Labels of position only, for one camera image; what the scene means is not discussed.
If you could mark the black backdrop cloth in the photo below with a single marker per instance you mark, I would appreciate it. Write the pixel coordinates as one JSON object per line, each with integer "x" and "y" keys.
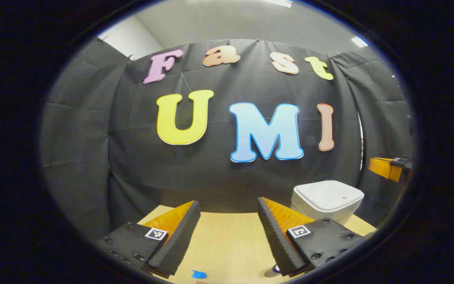
{"x": 132, "y": 157}

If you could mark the blue paper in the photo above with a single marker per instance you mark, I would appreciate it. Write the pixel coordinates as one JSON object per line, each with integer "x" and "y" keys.
{"x": 199, "y": 274}

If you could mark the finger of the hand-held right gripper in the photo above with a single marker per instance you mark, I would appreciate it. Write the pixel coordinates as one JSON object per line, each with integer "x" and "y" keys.
{"x": 382, "y": 167}

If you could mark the ceiling light panel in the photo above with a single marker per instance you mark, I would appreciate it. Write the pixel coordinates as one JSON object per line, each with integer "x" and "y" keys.
{"x": 359, "y": 41}

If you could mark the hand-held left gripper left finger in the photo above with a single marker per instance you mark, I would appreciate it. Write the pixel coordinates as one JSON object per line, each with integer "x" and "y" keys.
{"x": 179, "y": 236}

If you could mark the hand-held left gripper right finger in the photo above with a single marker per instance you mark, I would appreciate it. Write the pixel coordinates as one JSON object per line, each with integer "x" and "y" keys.
{"x": 276, "y": 236}

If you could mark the light wooden desktop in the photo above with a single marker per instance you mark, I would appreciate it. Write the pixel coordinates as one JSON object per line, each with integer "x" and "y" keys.
{"x": 227, "y": 244}

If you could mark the white desktop garbage bin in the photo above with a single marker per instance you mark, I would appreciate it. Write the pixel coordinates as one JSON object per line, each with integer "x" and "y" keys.
{"x": 325, "y": 199}

